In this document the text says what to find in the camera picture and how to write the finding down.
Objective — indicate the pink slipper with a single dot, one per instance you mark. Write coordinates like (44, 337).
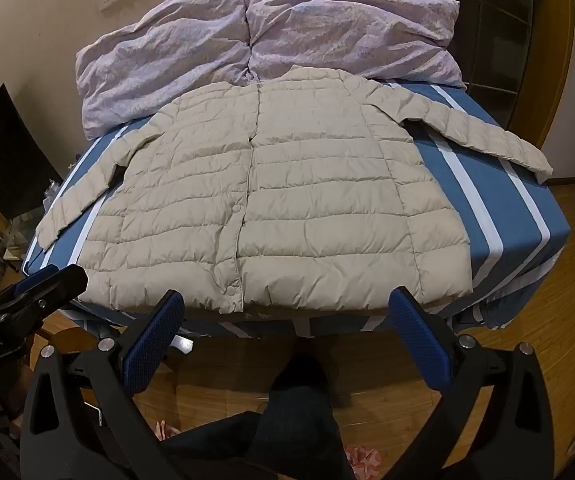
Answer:
(363, 457)
(161, 430)

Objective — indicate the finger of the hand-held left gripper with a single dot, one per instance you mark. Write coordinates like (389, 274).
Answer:
(55, 285)

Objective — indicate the lilac floral duvet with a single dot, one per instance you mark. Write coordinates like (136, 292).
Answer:
(317, 25)

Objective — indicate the dark glass panel door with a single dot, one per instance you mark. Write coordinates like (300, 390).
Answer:
(487, 25)

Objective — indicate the beige puffer jacket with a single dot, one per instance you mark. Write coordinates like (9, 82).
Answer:
(292, 185)

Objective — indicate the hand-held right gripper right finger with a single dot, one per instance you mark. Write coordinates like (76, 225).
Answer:
(418, 341)

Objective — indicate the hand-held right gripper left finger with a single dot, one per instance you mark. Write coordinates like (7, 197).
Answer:
(151, 336)

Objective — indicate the black flat screen television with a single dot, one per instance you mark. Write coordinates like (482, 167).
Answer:
(7, 160)

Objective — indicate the person's leg in dark trousers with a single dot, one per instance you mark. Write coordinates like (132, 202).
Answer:
(292, 435)

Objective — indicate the bed with blue striped sheet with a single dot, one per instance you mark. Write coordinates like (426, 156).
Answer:
(492, 200)

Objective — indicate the glass top nightstand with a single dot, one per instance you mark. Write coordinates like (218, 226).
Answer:
(15, 240)

